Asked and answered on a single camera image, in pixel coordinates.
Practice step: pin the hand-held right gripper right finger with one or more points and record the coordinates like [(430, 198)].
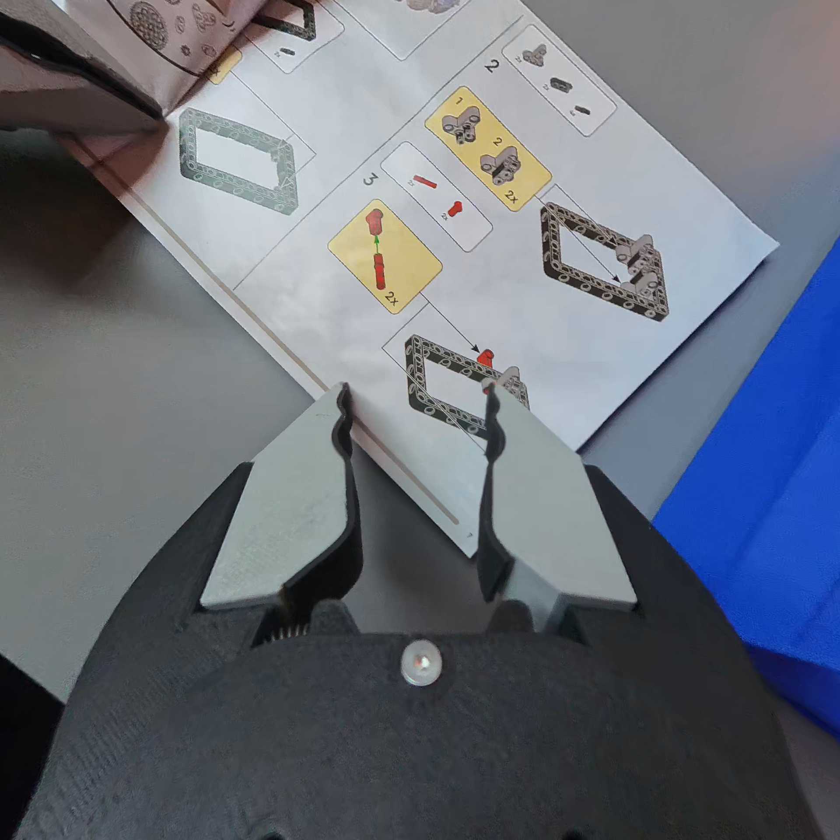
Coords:
[(558, 518)]

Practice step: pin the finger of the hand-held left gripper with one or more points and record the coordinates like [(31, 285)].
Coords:
[(72, 105), (33, 36)]

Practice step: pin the blue plastic bin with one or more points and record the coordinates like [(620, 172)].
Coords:
[(768, 499)]

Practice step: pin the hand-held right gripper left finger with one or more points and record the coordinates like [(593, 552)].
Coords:
[(289, 512)]

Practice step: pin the lego instruction booklet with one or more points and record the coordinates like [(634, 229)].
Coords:
[(367, 275)]

